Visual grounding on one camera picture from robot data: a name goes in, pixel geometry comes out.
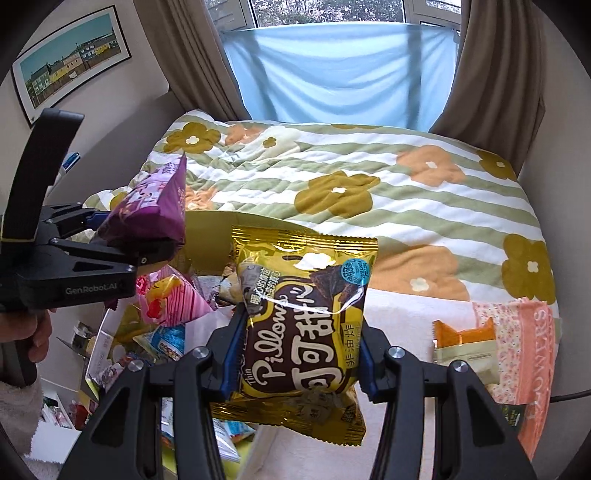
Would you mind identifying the gold Pillows chocolate bag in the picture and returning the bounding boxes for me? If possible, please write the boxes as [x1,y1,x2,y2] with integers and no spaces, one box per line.
[212,226,379,446]

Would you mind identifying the grey headboard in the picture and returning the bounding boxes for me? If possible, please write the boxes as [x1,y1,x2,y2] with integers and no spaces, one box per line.
[46,92,184,205]

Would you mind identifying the white grey snack bag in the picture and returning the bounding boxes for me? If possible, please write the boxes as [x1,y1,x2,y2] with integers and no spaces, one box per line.
[184,306,235,354]

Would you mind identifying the blue window sheet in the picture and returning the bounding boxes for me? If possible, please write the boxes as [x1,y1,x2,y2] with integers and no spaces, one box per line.
[221,22,460,131]

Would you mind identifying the person's left hand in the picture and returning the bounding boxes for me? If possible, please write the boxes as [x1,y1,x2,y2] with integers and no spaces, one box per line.
[0,310,52,363]

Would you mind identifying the brown curtain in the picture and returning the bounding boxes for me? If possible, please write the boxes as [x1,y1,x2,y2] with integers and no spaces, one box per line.
[430,0,546,173]
[134,0,250,121]

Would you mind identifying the green cardboard box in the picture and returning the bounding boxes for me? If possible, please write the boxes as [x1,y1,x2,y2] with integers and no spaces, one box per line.
[82,209,320,480]

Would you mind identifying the floral striped quilt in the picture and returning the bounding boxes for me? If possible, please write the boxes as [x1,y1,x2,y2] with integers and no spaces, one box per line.
[82,109,562,342]

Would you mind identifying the blue red noodle bag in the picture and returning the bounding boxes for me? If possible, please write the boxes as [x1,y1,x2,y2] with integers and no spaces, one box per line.
[161,397,256,463]

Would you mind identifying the blue white snack pack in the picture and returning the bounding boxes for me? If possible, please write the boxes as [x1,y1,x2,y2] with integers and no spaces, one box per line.
[133,325,185,363]

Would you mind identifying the colourful cartoon snack pack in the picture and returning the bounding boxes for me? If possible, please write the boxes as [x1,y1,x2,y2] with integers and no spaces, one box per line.
[95,362,125,392]

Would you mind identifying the dark green snack bar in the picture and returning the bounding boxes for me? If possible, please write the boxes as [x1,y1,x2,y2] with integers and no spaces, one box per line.
[500,404,526,434]

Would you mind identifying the brown cream snack bag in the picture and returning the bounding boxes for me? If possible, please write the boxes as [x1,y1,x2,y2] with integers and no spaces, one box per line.
[217,262,242,304]

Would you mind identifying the orange beige snack bag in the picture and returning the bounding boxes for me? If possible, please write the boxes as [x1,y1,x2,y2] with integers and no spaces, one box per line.
[433,318,500,385]

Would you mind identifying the blue object on headboard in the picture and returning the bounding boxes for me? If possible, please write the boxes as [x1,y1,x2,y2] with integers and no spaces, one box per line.
[60,152,81,174]

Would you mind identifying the right brown curtain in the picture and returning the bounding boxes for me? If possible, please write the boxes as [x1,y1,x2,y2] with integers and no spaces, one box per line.
[430,0,546,173]

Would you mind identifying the framed houses picture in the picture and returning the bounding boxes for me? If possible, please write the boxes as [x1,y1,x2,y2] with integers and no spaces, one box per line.
[11,5,131,125]

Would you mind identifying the pink striped snack bag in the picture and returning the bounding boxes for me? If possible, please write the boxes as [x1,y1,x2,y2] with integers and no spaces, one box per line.
[136,272,212,327]

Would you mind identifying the left brown curtain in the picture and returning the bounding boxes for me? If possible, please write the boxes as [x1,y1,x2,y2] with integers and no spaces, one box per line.
[134,0,250,121]

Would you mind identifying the purple snack bag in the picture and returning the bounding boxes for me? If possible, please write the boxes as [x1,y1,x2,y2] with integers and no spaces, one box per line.
[92,156,186,249]

